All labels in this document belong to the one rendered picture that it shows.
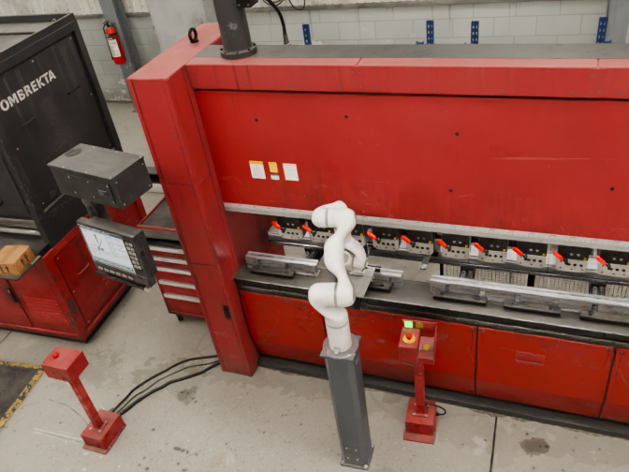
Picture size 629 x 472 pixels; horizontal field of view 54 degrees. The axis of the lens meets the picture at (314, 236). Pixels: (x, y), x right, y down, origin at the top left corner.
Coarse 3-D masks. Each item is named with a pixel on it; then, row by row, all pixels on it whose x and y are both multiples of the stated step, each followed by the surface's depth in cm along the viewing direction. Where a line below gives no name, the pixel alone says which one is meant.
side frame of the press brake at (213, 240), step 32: (192, 32) 369; (160, 64) 331; (160, 96) 320; (192, 96) 336; (160, 128) 334; (192, 128) 339; (160, 160) 348; (192, 160) 342; (192, 192) 354; (192, 224) 371; (224, 224) 385; (256, 224) 428; (192, 256) 389; (224, 256) 389; (224, 288) 397; (224, 320) 417; (224, 352) 441; (256, 352) 450
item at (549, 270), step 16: (272, 240) 424; (288, 240) 418; (304, 240) 413; (384, 256) 397; (400, 256) 393; (416, 256) 388; (512, 256) 367; (592, 256) 358; (512, 272) 370; (528, 272) 366; (544, 272) 362; (560, 272) 358; (592, 272) 350
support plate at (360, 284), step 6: (366, 270) 372; (372, 270) 372; (348, 276) 369; (354, 276) 369; (360, 276) 368; (372, 276) 368; (354, 282) 365; (360, 282) 364; (366, 282) 363; (354, 288) 360; (360, 288) 359; (366, 288) 359; (360, 294) 355
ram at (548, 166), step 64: (256, 128) 337; (320, 128) 323; (384, 128) 310; (448, 128) 298; (512, 128) 286; (576, 128) 276; (256, 192) 365; (320, 192) 349; (384, 192) 333; (448, 192) 319; (512, 192) 307; (576, 192) 295
